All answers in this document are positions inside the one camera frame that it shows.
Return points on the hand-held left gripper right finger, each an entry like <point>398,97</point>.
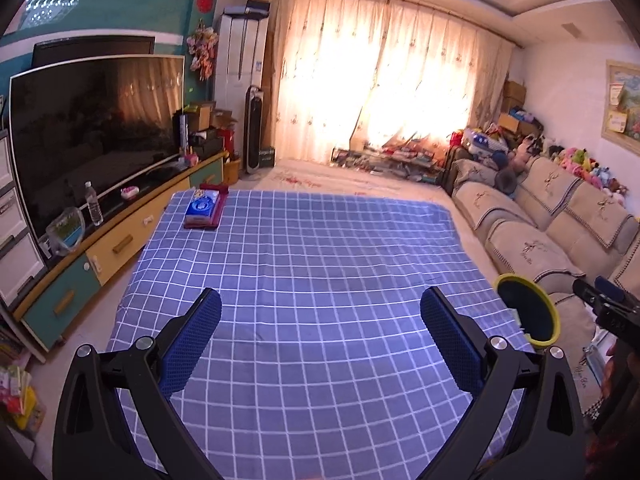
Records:
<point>450,340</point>

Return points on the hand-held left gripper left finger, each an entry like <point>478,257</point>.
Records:
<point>192,340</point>

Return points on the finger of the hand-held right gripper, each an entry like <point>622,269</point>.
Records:
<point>610,287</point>
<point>589,295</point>

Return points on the yellow-rimmed dark trash bin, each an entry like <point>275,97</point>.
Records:
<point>525,305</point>

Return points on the clear plastic bag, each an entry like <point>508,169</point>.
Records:
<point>595,360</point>

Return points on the beige sofa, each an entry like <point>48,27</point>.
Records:
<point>550,210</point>

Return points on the yellow green television stand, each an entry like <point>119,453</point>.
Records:
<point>125,240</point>

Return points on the blue tissue pack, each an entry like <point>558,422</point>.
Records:
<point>200,208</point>

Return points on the red flat box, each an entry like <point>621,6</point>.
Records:
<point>221,210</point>

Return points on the pile of plush toys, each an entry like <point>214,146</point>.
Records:
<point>575,157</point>

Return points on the dark hat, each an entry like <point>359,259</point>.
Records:
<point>506,180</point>

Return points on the blue checked tablecloth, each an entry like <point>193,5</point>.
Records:
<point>325,270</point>

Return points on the small pink object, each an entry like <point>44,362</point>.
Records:
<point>130,193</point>

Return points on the clear water bottle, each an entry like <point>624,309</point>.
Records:
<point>93,207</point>

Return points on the yellow basket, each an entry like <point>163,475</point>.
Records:
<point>231,172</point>

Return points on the pile of colourful packets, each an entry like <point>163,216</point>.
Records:
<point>20,390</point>

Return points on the framed landscape picture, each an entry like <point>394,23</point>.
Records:
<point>625,105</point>

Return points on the blue white bag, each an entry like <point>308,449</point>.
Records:
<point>482,142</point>

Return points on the pile of books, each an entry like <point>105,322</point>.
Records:
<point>390,160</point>

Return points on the white drawer unit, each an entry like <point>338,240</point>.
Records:
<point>20,260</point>

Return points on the green box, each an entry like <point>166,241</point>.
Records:
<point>267,157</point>

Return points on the red fire extinguisher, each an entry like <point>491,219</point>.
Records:
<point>229,142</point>

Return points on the stacked cardboard boxes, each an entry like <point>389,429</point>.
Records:
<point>514,100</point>

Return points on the black tower fan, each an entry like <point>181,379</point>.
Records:
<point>255,130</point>

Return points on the open cardboard boxes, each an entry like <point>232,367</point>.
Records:
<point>200,115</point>

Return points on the black flat television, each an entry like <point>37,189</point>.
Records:
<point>90,135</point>

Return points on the ceiling air vent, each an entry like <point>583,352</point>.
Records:
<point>572,30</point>

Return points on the cream curtains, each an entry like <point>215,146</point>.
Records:
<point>375,70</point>

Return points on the white tall cabinet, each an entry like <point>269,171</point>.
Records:
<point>240,60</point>

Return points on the artificial flower decoration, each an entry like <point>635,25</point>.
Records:
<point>204,52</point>

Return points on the black monitor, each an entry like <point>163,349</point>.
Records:
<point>90,47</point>

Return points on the blue flat box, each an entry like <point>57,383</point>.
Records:
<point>257,5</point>

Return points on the red round wall ornament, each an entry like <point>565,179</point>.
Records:
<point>205,1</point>

